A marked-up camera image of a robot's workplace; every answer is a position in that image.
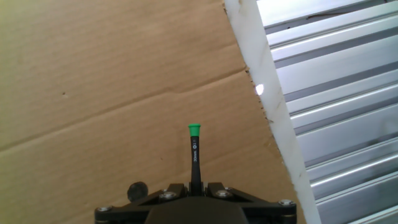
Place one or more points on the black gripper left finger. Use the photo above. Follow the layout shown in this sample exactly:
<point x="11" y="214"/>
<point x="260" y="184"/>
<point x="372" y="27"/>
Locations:
<point x="140" y="202"/>

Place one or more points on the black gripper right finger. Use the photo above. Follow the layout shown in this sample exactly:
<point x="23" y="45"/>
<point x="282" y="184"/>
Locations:
<point x="258" y="202"/>

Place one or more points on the black screwdriver green cap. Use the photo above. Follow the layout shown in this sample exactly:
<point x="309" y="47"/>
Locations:
<point x="195" y="158"/>

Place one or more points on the black round dot mark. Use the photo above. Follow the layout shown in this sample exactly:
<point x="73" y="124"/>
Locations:
<point x="136" y="190"/>

